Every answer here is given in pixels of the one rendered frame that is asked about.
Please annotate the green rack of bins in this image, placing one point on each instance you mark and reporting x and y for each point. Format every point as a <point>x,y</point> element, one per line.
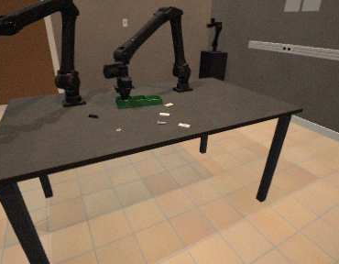
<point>138,101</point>

